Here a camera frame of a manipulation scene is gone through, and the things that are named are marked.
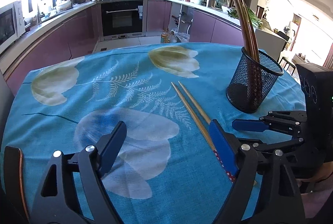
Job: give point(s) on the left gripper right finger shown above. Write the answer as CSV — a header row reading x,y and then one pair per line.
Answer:
x,y
279,199

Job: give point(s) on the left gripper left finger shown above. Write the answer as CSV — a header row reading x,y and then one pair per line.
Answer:
x,y
56,199

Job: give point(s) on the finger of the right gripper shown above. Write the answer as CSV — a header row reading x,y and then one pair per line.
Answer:
x,y
249,125

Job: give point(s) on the plain brown wooden chopstick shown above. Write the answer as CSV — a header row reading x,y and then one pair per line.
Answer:
x,y
252,34

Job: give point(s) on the dark brown wooden chopstick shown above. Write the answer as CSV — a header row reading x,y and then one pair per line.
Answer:
x,y
253,36

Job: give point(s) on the pink sleeve right forearm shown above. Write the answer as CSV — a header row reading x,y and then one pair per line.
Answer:
x,y
314,200

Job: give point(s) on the purple kitchen cabinets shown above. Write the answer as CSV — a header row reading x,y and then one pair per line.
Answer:
x,y
75,33

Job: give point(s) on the kitchen faucet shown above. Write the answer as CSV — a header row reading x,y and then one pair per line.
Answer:
x,y
40,13

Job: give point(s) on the black mesh utensil holder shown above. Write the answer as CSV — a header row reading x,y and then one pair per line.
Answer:
x,y
252,81

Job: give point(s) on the black stool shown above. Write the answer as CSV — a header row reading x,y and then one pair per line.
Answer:
x,y
287,65

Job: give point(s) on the blue floral tablecloth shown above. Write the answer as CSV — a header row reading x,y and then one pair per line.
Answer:
x,y
165,172

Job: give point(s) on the green leafy vegetables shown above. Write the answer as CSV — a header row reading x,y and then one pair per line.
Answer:
x,y
256,22

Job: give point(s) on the cooking oil bottle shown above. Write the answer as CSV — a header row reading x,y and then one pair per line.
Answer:
x,y
165,37

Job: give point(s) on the black built-in oven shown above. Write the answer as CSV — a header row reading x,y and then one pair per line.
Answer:
x,y
124,17

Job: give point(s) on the white microwave oven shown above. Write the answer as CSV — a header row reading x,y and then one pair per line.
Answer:
x,y
12,24

